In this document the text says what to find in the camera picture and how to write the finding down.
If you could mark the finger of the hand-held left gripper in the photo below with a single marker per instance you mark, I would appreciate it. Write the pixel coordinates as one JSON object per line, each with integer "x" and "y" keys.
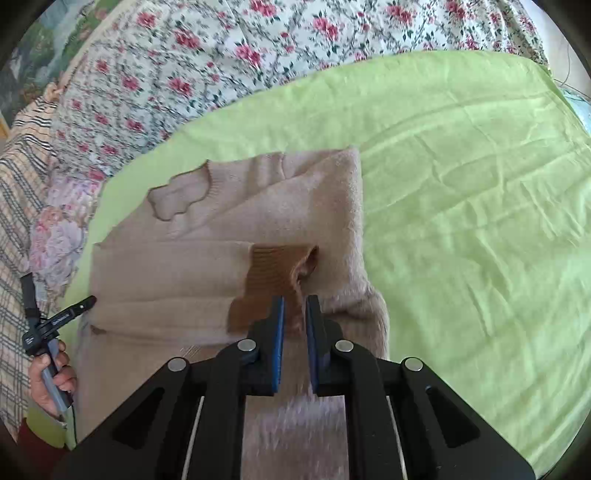
{"x": 28, "y": 295}
{"x": 74, "y": 312}

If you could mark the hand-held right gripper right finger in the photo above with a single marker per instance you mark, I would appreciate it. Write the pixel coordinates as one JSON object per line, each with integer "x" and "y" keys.
{"x": 313, "y": 341}

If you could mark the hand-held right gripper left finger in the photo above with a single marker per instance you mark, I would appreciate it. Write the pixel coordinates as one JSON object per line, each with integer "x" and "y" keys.
{"x": 278, "y": 341}

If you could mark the beige knit sweater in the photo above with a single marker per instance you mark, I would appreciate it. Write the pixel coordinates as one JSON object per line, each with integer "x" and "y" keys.
{"x": 184, "y": 277}

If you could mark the person's left forearm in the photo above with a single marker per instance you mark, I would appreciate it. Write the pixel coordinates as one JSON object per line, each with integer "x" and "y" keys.
{"x": 39, "y": 443}

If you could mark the person's left hand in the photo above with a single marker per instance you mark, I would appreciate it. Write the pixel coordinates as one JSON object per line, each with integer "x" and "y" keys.
{"x": 44, "y": 387}

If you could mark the purple floral pillow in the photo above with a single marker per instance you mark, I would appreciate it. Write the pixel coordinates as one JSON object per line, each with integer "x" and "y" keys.
{"x": 60, "y": 230}

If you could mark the plaid bed cover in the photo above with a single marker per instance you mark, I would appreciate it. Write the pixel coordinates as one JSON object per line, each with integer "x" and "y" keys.
{"x": 18, "y": 207}

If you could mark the light green bed sheet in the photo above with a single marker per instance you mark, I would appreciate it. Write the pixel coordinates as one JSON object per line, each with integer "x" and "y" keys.
{"x": 461, "y": 207}

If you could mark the red floral quilt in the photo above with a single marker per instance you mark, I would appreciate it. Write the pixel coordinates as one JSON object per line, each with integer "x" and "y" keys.
{"x": 207, "y": 69}

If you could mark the light blue cloth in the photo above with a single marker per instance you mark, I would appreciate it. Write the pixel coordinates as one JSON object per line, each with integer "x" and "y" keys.
{"x": 579, "y": 115}

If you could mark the landscape wall poster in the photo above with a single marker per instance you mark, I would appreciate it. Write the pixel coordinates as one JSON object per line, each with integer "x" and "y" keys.
{"x": 37, "y": 55}

